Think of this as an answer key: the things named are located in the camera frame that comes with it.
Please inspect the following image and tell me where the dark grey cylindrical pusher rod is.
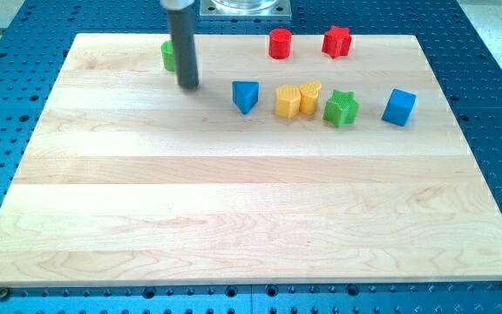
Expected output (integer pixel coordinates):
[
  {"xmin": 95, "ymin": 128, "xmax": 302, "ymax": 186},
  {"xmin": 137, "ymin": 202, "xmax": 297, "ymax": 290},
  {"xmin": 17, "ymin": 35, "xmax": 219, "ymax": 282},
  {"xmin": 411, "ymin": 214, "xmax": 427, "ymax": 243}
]
[{"xmin": 166, "ymin": 3, "xmax": 199, "ymax": 90}]

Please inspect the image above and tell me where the blue triangle block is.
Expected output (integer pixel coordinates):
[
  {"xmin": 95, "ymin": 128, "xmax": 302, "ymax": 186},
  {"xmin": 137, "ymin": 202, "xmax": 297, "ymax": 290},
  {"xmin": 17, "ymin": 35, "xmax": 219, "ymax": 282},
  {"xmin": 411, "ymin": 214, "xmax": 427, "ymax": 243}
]
[{"xmin": 232, "ymin": 81, "xmax": 260, "ymax": 114}]

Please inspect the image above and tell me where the green cylinder block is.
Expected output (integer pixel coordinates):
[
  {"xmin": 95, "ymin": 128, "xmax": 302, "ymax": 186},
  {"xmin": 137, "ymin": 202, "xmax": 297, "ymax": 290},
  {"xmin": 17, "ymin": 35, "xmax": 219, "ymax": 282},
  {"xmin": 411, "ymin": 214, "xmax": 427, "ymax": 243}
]
[{"xmin": 160, "ymin": 40, "xmax": 175, "ymax": 72}]

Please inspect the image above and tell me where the red cylinder block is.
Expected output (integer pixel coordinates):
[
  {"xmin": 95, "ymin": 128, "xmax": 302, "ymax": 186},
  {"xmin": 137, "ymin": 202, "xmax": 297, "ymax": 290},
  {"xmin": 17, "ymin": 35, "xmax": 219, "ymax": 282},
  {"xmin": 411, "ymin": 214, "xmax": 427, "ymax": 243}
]
[{"xmin": 268, "ymin": 28, "xmax": 292, "ymax": 59}]

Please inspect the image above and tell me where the yellow hexagon block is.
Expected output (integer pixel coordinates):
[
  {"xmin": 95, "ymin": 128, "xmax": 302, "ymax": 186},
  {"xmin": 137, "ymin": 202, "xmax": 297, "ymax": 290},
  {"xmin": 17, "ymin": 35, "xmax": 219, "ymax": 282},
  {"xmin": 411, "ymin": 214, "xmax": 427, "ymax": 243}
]
[{"xmin": 275, "ymin": 85, "xmax": 301, "ymax": 119}]

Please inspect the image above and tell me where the yellow heart block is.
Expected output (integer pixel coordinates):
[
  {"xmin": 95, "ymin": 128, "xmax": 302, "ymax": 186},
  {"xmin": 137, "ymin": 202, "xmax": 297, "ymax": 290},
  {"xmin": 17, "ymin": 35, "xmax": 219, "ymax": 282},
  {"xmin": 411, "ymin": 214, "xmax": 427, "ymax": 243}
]
[{"xmin": 299, "ymin": 80, "xmax": 322, "ymax": 115}]

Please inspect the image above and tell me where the red star block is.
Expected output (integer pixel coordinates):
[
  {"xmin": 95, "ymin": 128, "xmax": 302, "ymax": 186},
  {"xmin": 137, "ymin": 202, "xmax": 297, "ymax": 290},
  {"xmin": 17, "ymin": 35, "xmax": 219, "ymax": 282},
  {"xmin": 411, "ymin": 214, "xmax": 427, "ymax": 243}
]
[{"xmin": 322, "ymin": 25, "xmax": 352, "ymax": 58}]

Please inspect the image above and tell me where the light wooden board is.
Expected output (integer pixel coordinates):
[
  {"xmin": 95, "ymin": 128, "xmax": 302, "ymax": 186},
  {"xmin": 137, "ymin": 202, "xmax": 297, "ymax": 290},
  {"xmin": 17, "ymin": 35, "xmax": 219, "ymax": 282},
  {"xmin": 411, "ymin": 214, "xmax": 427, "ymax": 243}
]
[{"xmin": 0, "ymin": 33, "xmax": 502, "ymax": 287}]

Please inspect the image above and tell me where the green star block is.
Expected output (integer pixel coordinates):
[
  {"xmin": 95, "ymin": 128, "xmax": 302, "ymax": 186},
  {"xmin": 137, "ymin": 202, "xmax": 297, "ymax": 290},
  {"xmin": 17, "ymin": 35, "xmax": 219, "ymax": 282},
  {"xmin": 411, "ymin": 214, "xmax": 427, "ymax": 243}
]
[{"xmin": 323, "ymin": 90, "xmax": 359, "ymax": 128}]

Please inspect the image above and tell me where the blue cube block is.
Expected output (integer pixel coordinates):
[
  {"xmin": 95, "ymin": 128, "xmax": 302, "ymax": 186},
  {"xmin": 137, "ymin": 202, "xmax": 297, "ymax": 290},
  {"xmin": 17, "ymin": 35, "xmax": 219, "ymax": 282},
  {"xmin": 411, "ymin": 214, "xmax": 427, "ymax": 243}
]
[{"xmin": 382, "ymin": 89, "xmax": 417, "ymax": 126}]

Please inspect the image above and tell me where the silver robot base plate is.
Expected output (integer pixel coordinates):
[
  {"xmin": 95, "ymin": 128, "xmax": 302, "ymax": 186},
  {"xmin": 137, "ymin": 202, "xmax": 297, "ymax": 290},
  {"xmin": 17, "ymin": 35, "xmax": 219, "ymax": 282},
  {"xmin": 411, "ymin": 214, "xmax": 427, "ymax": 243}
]
[{"xmin": 199, "ymin": 0, "xmax": 292, "ymax": 21}]

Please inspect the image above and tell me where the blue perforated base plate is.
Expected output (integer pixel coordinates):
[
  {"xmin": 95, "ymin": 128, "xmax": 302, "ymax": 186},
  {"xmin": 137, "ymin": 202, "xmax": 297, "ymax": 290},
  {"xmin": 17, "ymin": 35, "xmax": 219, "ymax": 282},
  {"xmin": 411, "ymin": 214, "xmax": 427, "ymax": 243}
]
[{"xmin": 0, "ymin": 1, "xmax": 502, "ymax": 313}]

